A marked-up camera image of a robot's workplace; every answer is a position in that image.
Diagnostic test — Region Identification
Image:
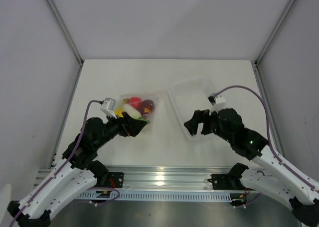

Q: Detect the aluminium corner frame post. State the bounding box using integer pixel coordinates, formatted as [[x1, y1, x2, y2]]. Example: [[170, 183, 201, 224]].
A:
[[37, 0, 84, 66], [254, 0, 306, 66]]

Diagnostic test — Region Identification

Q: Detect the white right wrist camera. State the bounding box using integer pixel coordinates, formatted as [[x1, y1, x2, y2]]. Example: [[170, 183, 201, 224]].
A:
[[208, 95, 226, 113]]

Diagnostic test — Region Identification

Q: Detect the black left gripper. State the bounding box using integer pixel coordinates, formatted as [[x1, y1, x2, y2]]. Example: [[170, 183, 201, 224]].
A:
[[94, 110, 147, 150]]

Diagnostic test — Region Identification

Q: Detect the yellow banana bunch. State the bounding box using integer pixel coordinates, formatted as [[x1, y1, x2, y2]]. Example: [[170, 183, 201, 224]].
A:
[[114, 106, 123, 117]]

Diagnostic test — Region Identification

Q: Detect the green lettuce leaf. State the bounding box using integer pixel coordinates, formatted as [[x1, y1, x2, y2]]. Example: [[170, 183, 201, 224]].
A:
[[138, 116, 151, 124]]

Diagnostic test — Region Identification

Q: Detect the dark red apple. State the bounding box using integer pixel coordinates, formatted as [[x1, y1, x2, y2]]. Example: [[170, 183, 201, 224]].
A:
[[138, 100, 155, 116]]

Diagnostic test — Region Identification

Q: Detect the aluminium front rail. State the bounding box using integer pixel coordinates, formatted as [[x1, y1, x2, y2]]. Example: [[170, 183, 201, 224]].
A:
[[36, 165, 275, 193]]

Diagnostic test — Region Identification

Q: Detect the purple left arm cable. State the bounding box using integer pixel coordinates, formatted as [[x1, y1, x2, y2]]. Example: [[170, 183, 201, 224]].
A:
[[9, 100, 120, 227]]

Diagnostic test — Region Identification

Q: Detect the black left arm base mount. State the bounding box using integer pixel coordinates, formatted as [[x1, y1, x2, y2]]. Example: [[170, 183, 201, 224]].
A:
[[86, 161, 124, 189]]

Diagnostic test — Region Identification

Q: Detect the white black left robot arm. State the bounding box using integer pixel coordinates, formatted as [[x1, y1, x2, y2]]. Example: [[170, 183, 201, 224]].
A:
[[7, 113, 148, 227]]

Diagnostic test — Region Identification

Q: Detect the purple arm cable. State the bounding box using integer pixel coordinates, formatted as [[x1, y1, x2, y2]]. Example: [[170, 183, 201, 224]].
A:
[[9, 100, 120, 227], [213, 85, 319, 194]]

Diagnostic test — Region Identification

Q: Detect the aluminium corner frame post right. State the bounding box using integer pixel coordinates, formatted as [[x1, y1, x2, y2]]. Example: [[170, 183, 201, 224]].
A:
[[254, 0, 306, 66]]

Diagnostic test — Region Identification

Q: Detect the white slotted cable duct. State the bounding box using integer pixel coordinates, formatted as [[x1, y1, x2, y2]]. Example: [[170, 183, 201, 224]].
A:
[[77, 191, 232, 203]]

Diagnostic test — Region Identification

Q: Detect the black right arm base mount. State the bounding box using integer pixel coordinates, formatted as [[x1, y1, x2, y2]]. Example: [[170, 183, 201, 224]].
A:
[[207, 163, 249, 191]]

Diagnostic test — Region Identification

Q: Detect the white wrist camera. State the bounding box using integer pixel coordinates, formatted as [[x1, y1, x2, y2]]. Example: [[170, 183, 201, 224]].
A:
[[208, 95, 226, 113], [100, 98, 117, 118]]

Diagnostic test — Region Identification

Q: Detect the red tomato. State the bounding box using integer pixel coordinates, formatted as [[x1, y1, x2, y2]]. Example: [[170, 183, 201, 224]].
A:
[[129, 97, 142, 109]]

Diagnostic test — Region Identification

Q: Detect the aluminium corner frame post left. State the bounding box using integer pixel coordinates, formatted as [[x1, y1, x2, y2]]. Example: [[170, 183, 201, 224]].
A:
[[37, 0, 84, 66]]

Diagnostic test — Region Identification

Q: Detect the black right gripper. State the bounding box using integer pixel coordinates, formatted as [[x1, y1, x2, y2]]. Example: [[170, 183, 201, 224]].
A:
[[184, 106, 233, 143]]

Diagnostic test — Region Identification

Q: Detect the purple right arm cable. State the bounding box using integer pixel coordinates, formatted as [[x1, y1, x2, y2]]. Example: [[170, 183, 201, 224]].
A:
[[213, 85, 319, 194]]

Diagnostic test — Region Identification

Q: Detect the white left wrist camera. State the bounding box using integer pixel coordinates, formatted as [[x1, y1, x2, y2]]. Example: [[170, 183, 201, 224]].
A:
[[100, 98, 117, 118]]

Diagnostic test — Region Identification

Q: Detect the white radish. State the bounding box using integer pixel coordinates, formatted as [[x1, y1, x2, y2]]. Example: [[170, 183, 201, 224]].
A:
[[123, 104, 142, 119]]

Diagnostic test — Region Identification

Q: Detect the white perforated plastic basket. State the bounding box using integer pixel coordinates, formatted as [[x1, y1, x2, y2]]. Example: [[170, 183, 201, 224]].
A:
[[167, 76, 218, 141]]

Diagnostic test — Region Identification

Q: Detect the clear polka-dot zip bag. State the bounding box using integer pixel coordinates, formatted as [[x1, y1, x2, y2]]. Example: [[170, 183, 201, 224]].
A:
[[114, 91, 162, 134]]

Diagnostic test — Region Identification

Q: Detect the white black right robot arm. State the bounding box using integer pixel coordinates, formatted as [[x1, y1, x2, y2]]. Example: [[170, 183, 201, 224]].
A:
[[184, 109, 319, 227]]

